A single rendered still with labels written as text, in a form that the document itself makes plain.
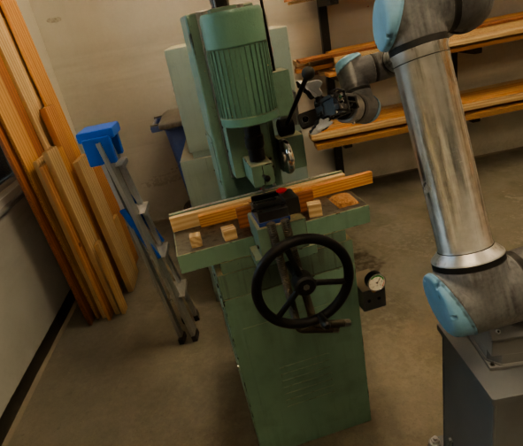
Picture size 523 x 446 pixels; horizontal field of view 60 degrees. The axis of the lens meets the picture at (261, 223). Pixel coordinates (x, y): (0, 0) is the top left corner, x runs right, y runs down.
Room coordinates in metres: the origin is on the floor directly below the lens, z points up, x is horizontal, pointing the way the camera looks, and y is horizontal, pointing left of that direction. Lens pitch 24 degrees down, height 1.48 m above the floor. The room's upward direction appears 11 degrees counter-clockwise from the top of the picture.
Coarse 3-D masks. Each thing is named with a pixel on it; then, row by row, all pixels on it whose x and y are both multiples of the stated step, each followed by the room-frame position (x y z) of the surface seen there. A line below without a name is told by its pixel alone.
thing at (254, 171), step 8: (248, 160) 1.39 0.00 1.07; (264, 160) 1.36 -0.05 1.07; (248, 168) 1.37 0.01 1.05; (256, 168) 1.32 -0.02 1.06; (264, 168) 1.32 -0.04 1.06; (272, 168) 1.32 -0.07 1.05; (248, 176) 1.40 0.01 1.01; (256, 176) 1.32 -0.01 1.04; (272, 176) 1.32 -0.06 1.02; (256, 184) 1.31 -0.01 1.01; (264, 184) 1.32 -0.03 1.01
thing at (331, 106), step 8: (336, 88) 1.29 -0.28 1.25; (320, 96) 1.33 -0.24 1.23; (328, 96) 1.29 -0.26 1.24; (336, 96) 1.29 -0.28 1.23; (344, 96) 1.31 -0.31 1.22; (352, 96) 1.34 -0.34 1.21; (320, 104) 1.31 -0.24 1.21; (328, 104) 1.29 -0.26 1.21; (336, 104) 1.27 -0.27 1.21; (344, 104) 1.29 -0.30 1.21; (320, 112) 1.30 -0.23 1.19; (328, 112) 1.29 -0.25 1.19; (336, 112) 1.27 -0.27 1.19; (344, 112) 1.30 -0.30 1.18; (352, 112) 1.35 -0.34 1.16
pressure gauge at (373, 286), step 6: (366, 276) 1.20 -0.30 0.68; (372, 276) 1.18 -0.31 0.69; (378, 276) 1.18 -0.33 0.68; (384, 276) 1.19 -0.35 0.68; (366, 282) 1.19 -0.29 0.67; (372, 282) 1.18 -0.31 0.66; (378, 282) 1.18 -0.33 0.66; (384, 282) 1.19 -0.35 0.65; (372, 288) 1.18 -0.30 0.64; (378, 288) 1.18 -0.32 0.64
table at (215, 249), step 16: (336, 192) 1.40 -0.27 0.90; (336, 208) 1.27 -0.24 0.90; (352, 208) 1.25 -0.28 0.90; (368, 208) 1.25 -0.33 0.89; (224, 224) 1.32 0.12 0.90; (320, 224) 1.22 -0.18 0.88; (336, 224) 1.23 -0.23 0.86; (352, 224) 1.24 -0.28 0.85; (176, 240) 1.27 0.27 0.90; (208, 240) 1.22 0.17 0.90; (224, 240) 1.20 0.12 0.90; (240, 240) 1.19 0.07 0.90; (192, 256) 1.16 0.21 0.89; (208, 256) 1.17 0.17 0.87; (224, 256) 1.18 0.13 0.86; (240, 256) 1.18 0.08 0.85; (256, 256) 1.12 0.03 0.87; (304, 256) 1.12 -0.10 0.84
